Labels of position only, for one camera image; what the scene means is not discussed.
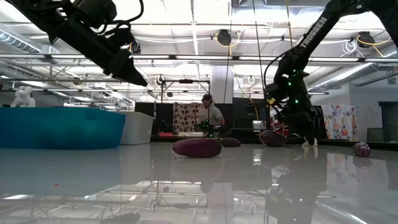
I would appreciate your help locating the silver air duct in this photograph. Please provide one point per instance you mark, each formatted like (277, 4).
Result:
(342, 74)

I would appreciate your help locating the pale grey plastic basket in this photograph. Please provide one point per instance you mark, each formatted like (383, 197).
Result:
(136, 127)

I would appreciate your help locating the black monitor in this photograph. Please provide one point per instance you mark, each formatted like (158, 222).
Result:
(242, 112)

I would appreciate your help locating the small white produce toy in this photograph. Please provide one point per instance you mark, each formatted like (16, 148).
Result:
(311, 143)

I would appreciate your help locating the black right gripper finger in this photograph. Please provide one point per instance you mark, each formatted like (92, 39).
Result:
(293, 137)
(308, 135)

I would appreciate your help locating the white statue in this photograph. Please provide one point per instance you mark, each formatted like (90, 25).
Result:
(22, 97)

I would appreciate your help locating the plain white cloth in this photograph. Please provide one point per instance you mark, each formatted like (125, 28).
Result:
(368, 118)

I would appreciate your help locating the long dark purple eggplant toy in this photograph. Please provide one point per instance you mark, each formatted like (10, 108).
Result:
(273, 139)

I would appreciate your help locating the colourful floral cloth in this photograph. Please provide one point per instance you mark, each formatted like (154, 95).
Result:
(340, 123)

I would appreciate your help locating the small shiny purple produce toy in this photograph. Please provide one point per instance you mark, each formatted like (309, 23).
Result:
(361, 149)

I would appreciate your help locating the black metal cart frame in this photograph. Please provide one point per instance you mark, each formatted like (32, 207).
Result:
(186, 81)

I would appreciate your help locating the black partition panel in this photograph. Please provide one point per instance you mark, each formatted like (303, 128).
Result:
(146, 107)

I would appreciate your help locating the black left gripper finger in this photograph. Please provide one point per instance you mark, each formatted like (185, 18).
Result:
(133, 76)

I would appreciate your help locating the person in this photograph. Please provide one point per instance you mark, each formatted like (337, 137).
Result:
(209, 115)

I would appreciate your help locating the teal plastic basket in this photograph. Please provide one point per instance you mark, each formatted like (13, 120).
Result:
(62, 127)

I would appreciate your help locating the short purple eggplant toy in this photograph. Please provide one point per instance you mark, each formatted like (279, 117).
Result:
(197, 147)

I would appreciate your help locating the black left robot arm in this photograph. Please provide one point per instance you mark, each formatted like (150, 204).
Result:
(40, 15)

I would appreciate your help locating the small dark purple produce toy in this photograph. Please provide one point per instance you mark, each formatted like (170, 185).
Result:
(230, 142)

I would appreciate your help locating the brown patterned cloth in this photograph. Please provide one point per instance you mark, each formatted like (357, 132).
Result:
(185, 116)

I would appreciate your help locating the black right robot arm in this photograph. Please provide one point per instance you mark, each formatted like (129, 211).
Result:
(311, 34)

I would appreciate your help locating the long ceiling light rail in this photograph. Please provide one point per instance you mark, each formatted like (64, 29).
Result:
(217, 57)

